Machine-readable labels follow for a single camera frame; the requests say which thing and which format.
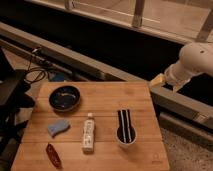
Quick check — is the white plastic bottle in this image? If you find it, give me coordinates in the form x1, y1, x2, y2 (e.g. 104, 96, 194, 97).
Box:
82, 113, 95, 153

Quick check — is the black striped utensil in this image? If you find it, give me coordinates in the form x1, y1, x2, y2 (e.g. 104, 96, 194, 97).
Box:
117, 109, 133, 143

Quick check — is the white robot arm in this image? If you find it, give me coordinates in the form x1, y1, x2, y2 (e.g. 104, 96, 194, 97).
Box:
149, 42, 213, 92

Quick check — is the blue object on floor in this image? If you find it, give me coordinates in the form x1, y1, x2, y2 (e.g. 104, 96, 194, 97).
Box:
50, 73, 65, 82

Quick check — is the dark blue bowl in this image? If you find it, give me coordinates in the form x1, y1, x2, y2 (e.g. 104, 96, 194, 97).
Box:
49, 85, 80, 112

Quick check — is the black cable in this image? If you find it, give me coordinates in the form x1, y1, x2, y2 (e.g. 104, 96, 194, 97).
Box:
23, 46, 54, 85

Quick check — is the dark red spoon rest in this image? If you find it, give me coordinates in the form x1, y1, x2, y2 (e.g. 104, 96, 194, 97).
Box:
46, 143, 62, 169

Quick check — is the black chair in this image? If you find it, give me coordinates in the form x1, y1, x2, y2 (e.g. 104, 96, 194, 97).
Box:
0, 47, 35, 156

